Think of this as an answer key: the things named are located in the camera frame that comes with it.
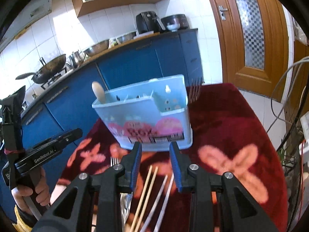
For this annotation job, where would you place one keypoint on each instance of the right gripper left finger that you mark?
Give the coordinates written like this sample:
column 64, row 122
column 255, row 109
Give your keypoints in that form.
column 73, row 209

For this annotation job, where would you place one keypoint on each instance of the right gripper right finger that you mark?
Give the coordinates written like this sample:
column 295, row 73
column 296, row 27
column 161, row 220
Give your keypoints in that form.
column 238, row 210

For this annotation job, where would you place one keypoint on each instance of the wooden chopstick two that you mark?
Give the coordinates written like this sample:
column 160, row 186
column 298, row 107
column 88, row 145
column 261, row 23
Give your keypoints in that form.
column 146, row 200

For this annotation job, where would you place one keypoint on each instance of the white steel chopstick two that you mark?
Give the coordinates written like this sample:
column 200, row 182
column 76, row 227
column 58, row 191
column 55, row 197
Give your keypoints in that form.
column 163, row 209

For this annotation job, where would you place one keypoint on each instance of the white steel chopstick one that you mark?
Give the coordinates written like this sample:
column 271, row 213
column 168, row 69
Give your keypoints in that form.
column 151, row 213

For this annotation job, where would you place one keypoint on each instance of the white plastic spoon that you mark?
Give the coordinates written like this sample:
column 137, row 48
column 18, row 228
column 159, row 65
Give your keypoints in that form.
column 98, row 92

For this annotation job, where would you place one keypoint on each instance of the large steel fork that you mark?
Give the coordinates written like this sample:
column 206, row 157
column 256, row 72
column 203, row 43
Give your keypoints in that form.
column 195, row 90

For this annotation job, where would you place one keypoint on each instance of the wooden chopstick one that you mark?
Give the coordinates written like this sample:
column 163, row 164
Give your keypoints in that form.
column 141, row 200

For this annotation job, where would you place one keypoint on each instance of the left hand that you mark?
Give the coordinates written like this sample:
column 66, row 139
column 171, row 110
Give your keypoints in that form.
column 41, row 189

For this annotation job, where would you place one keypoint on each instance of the red floral fleece blanket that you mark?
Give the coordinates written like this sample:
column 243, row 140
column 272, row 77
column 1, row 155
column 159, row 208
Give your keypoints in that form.
column 227, row 137

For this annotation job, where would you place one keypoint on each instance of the blue base cabinets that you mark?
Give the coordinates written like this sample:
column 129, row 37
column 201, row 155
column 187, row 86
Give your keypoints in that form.
column 67, row 104

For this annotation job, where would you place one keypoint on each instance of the light blue utensil box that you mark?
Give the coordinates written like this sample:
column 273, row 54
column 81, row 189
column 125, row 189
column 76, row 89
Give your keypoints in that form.
column 153, row 113

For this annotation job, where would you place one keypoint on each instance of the black wok on stove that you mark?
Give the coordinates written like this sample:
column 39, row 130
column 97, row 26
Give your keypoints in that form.
column 47, row 71

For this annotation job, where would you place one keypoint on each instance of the steel mixing bowl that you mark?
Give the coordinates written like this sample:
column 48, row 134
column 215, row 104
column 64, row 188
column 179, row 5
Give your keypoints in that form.
column 97, row 48

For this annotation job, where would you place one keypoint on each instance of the small white bowl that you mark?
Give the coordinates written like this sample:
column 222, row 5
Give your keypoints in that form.
column 173, row 27

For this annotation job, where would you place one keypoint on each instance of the black air fryer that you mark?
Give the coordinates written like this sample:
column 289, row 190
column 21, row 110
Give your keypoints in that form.
column 149, row 21

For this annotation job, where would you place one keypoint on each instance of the wooden door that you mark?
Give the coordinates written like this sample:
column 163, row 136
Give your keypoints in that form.
column 254, row 44

